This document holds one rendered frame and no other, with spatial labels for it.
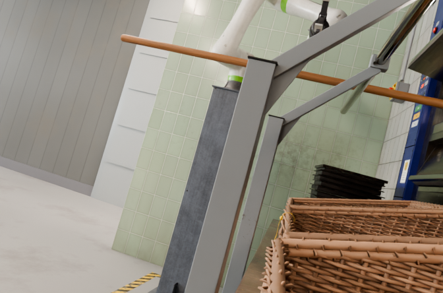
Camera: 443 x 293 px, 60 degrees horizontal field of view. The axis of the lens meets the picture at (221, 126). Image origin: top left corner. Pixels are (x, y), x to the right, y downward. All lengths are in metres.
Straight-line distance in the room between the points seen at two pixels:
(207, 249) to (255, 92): 0.22
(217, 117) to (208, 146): 0.16
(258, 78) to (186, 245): 1.68
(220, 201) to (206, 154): 1.57
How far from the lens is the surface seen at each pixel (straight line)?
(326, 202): 1.67
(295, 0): 2.14
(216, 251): 0.53
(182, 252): 2.15
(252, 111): 0.53
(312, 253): 0.46
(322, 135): 2.64
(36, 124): 5.40
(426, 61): 1.72
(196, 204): 2.10
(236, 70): 2.18
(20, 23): 6.02
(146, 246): 2.84
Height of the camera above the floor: 0.80
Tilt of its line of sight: 5 degrees up
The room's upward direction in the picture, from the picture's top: 15 degrees clockwise
